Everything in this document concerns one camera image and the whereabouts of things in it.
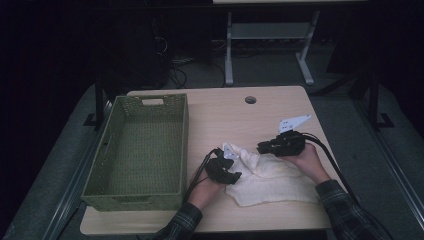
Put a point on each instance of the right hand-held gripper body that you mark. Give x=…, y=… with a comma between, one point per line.
x=290, y=145

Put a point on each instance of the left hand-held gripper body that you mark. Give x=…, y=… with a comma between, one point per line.
x=218, y=168

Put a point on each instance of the cream towel with bear print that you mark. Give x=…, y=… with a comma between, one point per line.
x=273, y=183

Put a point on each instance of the green woven basket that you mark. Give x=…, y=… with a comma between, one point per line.
x=140, y=150

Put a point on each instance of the person's right hand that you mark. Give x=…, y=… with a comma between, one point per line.
x=311, y=163

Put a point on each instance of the person's left hand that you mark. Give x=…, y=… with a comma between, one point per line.
x=201, y=193

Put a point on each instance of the black metal stand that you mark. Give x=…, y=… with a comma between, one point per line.
x=99, y=103
x=374, y=100

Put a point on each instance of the aluminium rail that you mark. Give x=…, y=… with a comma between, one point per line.
x=396, y=170
x=71, y=190

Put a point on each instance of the white metal table frame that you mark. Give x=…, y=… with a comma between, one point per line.
x=270, y=30

